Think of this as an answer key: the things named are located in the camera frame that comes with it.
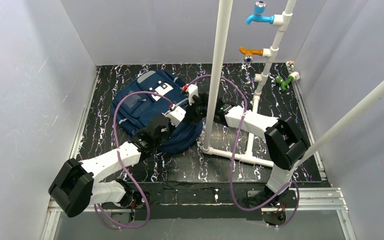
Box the navy blue student backpack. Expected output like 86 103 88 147
112 70 204 154

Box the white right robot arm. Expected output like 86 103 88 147
213 98 310 193

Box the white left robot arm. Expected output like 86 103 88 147
48 106 186 218

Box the orange pipe valve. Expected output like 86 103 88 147
239 46 264 64

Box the green pipe valve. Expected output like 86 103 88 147
275 75 295 91

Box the blue pipe valve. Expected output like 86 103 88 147
245 0 275 25

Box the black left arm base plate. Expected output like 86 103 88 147
117 190 150 210

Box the white PVC pipe frame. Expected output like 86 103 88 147
202 0 384 168

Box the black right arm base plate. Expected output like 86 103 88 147
243 188 298 210

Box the aluminium rail frame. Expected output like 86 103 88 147
41 71 359 240

